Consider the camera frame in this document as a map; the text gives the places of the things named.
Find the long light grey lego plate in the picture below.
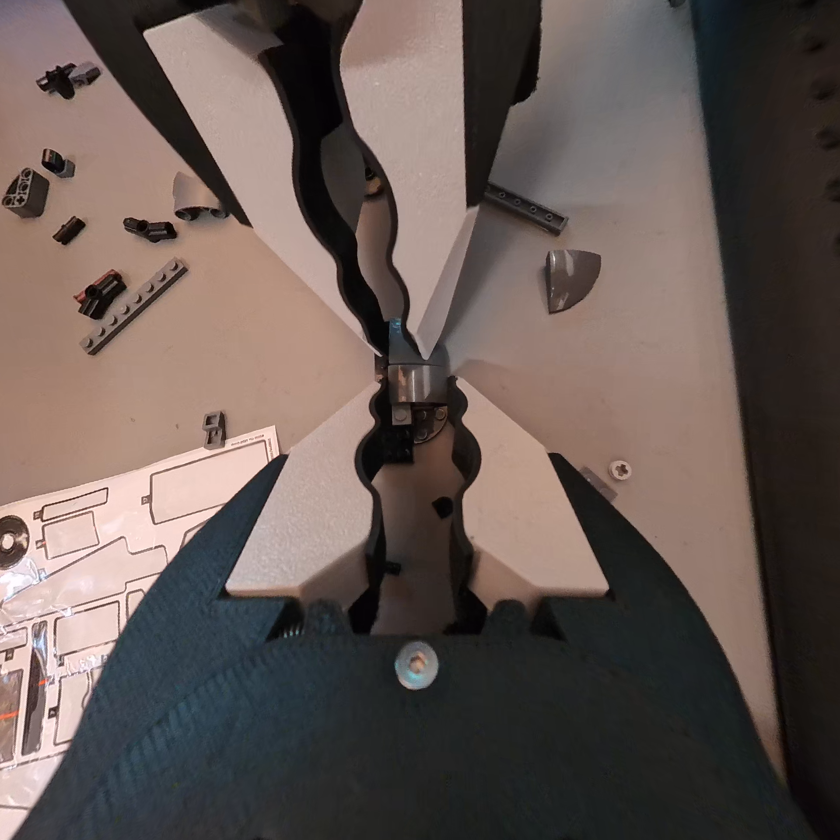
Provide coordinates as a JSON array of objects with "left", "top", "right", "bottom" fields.
[{"left": 78, "top": 257, "right": 190, "bottom": 359}]

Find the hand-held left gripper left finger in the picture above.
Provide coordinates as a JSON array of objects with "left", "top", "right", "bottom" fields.
[{"left": 225, "top": 382, "right": 395, "bottom": 635}]

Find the small grey two-stud plate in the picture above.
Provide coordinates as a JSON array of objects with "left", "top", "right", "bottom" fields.
[{"left": 580, "top": 466, "right": 619, "bottom": 504}]

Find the black plate lego assembly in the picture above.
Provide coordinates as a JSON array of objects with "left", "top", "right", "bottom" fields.
[{"left": 373, "top": 317, "right": 458, "bottom": 468}]

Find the grey quarter dome lego piece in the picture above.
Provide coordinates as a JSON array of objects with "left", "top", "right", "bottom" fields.
[{"left": 542, "top": 248, "right": 603, "bottom": 316}]

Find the black angled lego connector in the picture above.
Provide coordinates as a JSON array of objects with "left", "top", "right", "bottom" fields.
[{"left": 122, "top": 217, "right": 179, "bottom": 245}]

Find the dark grey thick lego liftarm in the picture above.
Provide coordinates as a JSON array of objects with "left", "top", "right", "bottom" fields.
[{"left": 1, "top": 167, "right": 51, "bottom": 221}]

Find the grey curved lego slope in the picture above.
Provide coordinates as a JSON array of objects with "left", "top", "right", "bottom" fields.
[{"left": 171, "top": 171, "right": 228, "bottom": 222}]

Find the grey grooved lego plate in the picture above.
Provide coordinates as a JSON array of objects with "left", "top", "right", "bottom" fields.
[{"left": 484, "top": 182, "right": 569, "bottom": 237}]

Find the black connector with brown axle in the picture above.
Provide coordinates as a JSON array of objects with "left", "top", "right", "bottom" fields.
[{"left": 72, "top": 267, "right": 127, "bottom": 320}]

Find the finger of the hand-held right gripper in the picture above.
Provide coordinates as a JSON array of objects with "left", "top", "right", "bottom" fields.
[
  {"left": 143, "top": 7, "right": 389, "bottom": 358},
  {"left": 340, "top": 0, "right": 487, "bottom": 363}
]

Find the lego sticker sheet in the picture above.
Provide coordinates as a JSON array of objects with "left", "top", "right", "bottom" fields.
[{"left": 0, "top": 426, "right": 284, "bottom": 770}]

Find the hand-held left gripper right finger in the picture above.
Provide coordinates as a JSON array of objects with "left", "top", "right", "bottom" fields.
[{"left": 450, "top": 378, "right": 613, "bottom": 634}]

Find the black connector with grey band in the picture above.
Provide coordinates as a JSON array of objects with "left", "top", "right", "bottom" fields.
[{"left": 36, "top": 62, "right": 102, "bottom": 99}]

